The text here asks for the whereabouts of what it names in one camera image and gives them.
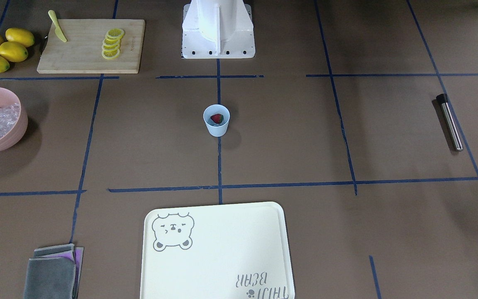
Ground light blue plastic cup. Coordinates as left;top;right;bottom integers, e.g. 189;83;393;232
203;104;231;137

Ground red strawberry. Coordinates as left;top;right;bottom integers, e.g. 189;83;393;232
210;113;224;126

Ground steel muddler black handle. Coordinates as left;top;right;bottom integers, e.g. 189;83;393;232
436;93;463;152

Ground cream bear serving tray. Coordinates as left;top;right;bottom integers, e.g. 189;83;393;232
140;202;295;299

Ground lemon slice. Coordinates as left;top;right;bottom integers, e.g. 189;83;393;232
101;49;121;59
102;38;121;48
105;28;125;40
101;44;121;52

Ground wooden cutting board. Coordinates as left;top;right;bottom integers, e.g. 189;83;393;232
37;19;146;74

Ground yellow plastic knife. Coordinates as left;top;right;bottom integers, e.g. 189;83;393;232
48;10;68;42

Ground folded grey cloth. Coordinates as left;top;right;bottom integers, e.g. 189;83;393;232
23;243;85;299

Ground whole yellow lemon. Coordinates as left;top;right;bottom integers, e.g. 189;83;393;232
0;41;29;63

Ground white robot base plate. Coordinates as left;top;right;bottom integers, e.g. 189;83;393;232
181;0;256;59

